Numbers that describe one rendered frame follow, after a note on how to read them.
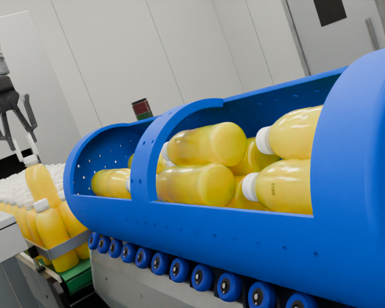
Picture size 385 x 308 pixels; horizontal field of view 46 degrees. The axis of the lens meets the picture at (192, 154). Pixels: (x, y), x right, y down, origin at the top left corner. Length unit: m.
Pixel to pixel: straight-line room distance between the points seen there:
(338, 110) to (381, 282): 0.15
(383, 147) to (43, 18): 5.44
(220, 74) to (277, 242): 5.92
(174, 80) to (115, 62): 0.81
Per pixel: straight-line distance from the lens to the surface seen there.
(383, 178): 0.40
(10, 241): 1.29
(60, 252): 1.30
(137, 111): 1.70
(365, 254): 0.41
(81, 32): 5.77
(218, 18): 6.54
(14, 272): 1.39
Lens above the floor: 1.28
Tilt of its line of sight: 9 degrees down
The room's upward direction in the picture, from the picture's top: 21 degrees counter-clockwise
